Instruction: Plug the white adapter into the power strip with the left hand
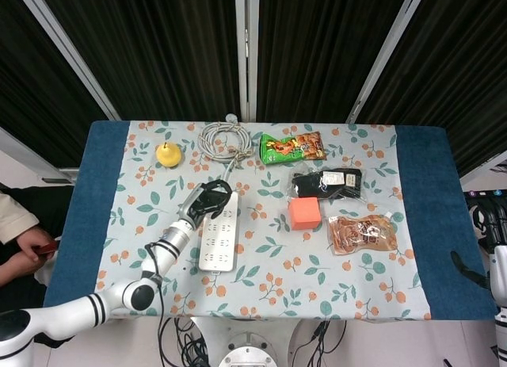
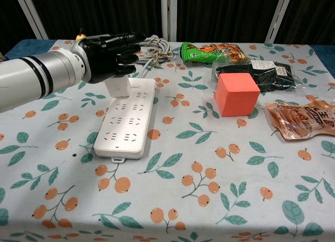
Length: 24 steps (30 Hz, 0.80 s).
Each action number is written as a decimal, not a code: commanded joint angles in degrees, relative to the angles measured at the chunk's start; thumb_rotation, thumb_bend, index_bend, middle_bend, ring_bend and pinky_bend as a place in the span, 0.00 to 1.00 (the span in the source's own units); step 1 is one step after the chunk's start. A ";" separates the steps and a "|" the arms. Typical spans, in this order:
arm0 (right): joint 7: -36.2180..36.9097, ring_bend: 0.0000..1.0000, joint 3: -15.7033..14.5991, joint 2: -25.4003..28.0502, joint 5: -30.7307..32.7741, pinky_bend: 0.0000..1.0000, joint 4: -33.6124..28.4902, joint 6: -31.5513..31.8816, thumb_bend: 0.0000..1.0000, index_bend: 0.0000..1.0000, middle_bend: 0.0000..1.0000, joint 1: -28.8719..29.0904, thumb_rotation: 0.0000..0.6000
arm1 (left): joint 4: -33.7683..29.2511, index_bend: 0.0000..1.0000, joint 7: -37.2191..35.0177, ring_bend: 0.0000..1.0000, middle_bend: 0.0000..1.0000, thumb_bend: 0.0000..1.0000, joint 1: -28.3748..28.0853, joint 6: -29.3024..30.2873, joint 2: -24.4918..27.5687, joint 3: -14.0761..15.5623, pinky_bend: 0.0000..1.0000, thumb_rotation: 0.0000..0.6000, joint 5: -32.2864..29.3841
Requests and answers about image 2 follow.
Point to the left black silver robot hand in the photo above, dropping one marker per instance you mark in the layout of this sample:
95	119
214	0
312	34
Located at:
104	56

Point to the small white charger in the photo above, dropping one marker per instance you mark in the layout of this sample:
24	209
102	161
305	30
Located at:
119	87

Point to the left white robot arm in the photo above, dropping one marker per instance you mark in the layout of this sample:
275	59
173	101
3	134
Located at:
34	74

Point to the white power strip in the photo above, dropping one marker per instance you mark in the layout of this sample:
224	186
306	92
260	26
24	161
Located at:
125	127

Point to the yellow pear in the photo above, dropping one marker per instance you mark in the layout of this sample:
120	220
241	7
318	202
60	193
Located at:
80	37

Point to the black curtain panel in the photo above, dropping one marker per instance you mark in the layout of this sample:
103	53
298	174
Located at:
314	20
104	12
10	17
222	14

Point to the blue table cover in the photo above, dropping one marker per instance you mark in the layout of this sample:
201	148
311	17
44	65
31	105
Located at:
28	46

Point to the green orange snack bag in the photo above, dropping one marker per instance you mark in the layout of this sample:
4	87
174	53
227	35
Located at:
199	53

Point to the orange foam cube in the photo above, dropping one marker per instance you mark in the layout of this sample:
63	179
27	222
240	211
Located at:
235	95

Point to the floral tablecloth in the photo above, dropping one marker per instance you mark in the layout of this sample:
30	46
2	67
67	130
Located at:
183	179

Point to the black socks in plastic pack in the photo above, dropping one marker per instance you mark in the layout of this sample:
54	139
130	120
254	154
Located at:
272	77

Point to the brown snack pouch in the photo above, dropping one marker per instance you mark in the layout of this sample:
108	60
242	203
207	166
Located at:
298	120

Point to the white frame post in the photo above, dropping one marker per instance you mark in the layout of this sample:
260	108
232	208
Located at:
32	14
278	17
168	14

